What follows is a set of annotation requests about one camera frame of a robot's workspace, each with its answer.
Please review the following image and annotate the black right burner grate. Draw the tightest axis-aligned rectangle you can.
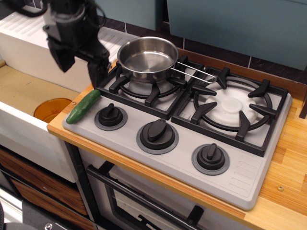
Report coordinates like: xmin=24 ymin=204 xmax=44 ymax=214
xmin=172 ymin=67 xmax=292 ymax=157

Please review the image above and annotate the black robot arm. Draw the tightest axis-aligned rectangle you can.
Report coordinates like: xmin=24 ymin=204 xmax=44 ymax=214
xmin=6 ymin=0 xmax=111 ymax=88

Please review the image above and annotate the green toy pickle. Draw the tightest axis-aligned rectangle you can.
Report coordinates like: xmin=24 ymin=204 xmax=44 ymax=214
xmin=66 ymin=90 xmax=101 ymax=125

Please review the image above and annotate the black burner grate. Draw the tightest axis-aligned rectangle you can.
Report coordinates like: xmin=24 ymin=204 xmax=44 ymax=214
xmin=172 ymin=67 xmax=292 ymax=157
xmin=97 ymin=56 xmax=204 ymax=120

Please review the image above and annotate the white toy sink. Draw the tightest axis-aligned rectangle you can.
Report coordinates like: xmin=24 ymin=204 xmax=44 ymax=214
xmin=0 ymin=6 xmax=140 ymax=184

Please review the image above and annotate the black middle stove knob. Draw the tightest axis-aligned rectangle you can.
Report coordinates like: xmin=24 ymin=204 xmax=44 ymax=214
xmin=136 ymin=119 xmax=179 ymax=155

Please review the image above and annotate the black left burner grate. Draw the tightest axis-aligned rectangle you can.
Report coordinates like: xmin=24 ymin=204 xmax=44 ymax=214
xmin=97 ymin=56 xmax=204 ymax=120

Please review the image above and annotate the black left stove knob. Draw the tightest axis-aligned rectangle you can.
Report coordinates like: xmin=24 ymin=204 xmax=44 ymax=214
xmin=94 ymin=103 xmax=128 ymax=131

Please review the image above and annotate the black stove knob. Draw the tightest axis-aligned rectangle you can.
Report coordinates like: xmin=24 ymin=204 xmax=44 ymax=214
xmin=136 ymin=119 xmax=179 ymax=155
xmin=191 ymin=143 xmax=230 ymax=176
xmin=94 ymin=103 xmax=128 ymax=131

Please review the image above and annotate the black oven door handle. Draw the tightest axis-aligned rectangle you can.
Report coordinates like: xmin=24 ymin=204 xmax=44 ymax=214
xmin=86 ymin=161 xmax=203 ymax=230

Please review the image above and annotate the grey toy stove top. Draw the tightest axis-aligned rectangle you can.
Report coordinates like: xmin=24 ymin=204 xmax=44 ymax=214
xmin=61 ymin=45 xmax=293 ymax=211

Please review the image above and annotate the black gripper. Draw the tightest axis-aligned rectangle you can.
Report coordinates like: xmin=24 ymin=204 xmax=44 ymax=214
xmin=43 ymin=11 xmax=110 ymax=87

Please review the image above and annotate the toy oven door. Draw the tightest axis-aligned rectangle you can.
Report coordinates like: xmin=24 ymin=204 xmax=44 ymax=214
xmin=80 ymin=149 xmax=247 ymax=230

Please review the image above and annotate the orange plastic bowl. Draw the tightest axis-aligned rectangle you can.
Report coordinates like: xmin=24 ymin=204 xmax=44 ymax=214
xmin=33 ymin=98 xmax=72 ymax=123

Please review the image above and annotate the black right stove knob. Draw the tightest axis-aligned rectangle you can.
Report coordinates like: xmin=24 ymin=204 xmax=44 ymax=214
xmin=191 ymin=143 xmax=230 ymax=176

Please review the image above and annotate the stainless steel pan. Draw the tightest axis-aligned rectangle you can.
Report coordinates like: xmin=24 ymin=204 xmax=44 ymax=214
xmin=117 ymin=36 xmax=217 ymax=84

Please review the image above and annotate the wooden drawer front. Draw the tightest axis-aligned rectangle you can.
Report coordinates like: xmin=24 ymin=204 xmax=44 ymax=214
xmin=0 ymin=148 xmax=94 ymax=230

